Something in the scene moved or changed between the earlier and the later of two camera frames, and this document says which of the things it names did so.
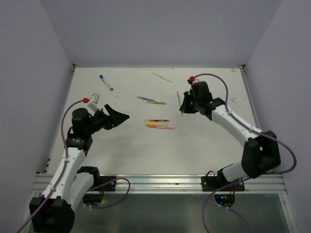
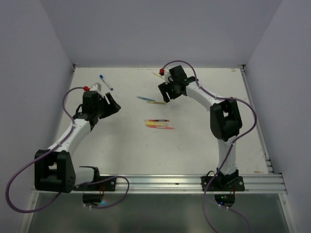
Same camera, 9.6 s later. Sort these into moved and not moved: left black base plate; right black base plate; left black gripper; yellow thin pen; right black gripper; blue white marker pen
Moved: left black gripper; right black gripper
Not moved: yellow thin pen; right black base plate; blue white marker pen; left black base plate
